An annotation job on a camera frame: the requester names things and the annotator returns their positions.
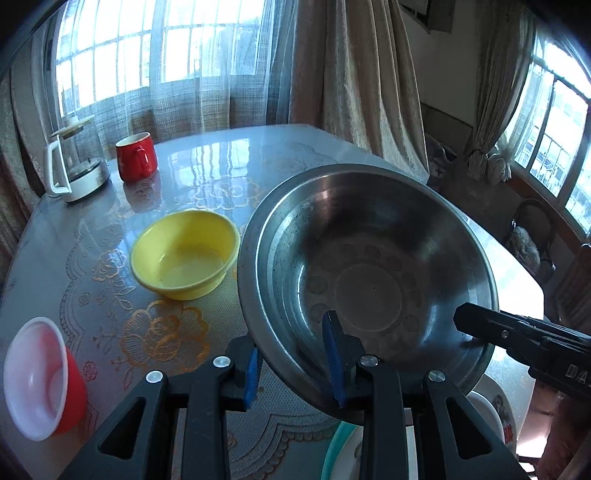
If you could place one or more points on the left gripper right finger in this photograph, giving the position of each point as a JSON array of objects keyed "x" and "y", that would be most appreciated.
[{"x": 423, "y": 424}]

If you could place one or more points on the beige drape curtain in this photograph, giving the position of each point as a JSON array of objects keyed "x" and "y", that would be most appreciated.
[{"x": 354, "y": 77}]

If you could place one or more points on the sheer window curtain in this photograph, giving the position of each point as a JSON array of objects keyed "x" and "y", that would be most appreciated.
[{"x": 172, "y": 68}]

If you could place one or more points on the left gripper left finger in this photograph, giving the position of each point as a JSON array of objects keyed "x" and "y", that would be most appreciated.
[{"x": 174, "y": 426}]

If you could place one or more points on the glass kettle white handle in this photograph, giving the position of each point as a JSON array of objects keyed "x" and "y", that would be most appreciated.
[{"x": 74, "y": 161}]

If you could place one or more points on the large floral white plate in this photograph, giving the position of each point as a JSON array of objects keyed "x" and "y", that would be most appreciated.
[{"x": 492, "y": 404}]

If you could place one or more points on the right beige curtain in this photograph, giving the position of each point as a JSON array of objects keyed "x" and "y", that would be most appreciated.
[{"x": 507, "y": 32}]

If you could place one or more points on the red bowl white inside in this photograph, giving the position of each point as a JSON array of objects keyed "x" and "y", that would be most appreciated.
[{"x": 43, "y": 387}]

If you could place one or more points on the red mug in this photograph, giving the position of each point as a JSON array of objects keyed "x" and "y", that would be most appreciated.
[{"x": 136, "y": 157}]

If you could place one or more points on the large stainless steel bowl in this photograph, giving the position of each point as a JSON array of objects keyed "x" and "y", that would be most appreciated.
[{"x": 391, "y": 257}]

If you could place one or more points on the yellow plastic bowl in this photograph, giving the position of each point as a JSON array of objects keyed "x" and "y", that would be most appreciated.
[{"x": 185, "y": 255}]

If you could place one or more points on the dark chair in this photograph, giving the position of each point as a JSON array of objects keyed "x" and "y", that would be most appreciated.
[{"x": 531, "y": 234}]

